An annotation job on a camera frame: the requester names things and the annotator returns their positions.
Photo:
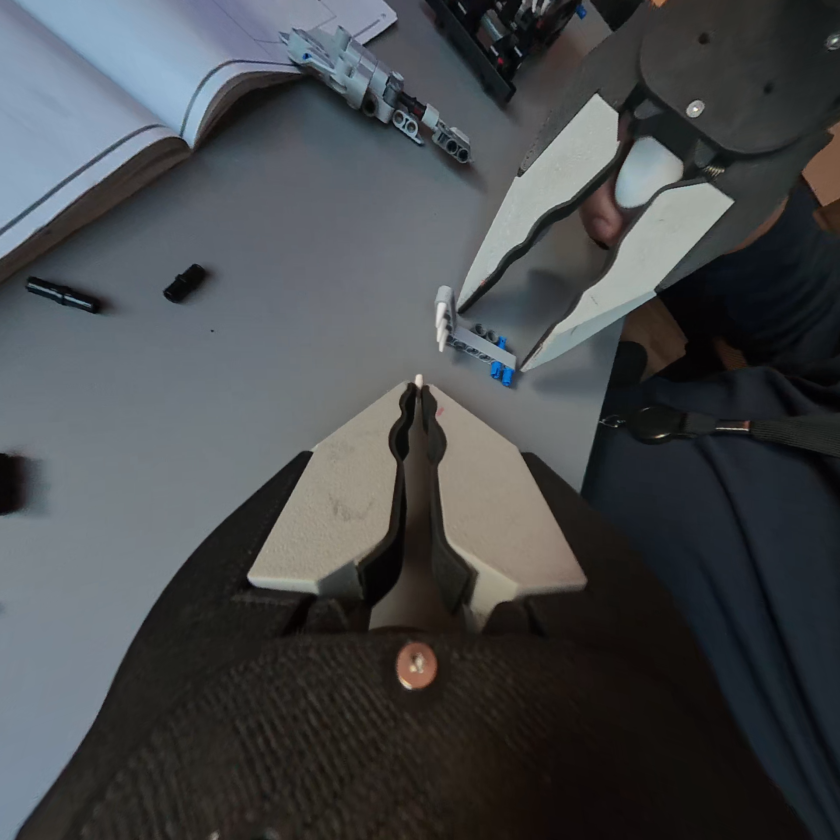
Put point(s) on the person's right forearm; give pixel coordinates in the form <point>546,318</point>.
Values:
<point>774,282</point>

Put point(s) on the small grey lego claw assembly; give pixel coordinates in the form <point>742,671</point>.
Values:
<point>476,341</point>

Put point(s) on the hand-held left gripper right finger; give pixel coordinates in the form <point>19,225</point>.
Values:
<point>499,505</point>

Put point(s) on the short black lego pin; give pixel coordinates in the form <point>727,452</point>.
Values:
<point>184,282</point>

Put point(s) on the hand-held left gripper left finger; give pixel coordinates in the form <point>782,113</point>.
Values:
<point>328,505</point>

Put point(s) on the person's right hand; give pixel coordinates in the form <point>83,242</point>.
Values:
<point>604,220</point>

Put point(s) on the open lego instruction booklet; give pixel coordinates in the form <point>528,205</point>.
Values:
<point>98,98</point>

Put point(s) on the black lego chassis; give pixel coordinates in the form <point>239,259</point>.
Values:
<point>485,52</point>

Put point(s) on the black lego piece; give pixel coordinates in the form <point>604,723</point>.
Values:
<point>13,482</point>

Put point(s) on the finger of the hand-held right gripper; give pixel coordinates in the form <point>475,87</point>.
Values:
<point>558,177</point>
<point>663,243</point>

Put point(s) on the black badge reel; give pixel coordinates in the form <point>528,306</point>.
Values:
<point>656,423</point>

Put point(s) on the person's navy clothed torso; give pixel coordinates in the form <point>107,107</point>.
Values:
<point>722,590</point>

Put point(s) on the large grey lego assembly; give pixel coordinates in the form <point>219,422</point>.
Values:
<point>354,72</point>

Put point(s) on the long black lego pin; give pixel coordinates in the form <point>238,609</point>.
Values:
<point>62,294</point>

